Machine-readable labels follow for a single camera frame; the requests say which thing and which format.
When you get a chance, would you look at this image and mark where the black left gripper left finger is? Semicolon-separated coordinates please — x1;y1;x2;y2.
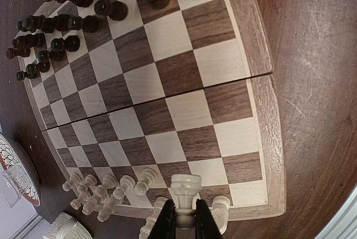
148;199;176;239

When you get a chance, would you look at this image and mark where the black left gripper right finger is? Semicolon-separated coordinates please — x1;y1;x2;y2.
195;199;223;239

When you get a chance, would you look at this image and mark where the white chess queen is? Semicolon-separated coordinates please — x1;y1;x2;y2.
211;195;230;235

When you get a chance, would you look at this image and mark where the white chess bishop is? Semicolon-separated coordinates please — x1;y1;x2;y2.
171;174;202;229
97;197;123;222

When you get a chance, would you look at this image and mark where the white chess rook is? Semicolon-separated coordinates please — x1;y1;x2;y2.
70;190;91;210

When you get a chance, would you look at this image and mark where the wooden chess board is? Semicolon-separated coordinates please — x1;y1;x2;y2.
24;0;286;221

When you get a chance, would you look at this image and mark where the dark chess pieces row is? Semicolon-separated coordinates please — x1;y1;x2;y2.
6;0;129;81

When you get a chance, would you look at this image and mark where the cream ceramic mug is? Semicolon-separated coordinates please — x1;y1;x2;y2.
42;212;93;239

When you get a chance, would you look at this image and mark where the clear drinking glass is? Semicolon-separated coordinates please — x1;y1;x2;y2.
1;165;30;208

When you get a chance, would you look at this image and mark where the patterned brown rim plate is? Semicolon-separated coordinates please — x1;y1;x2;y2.
1;134;40;208

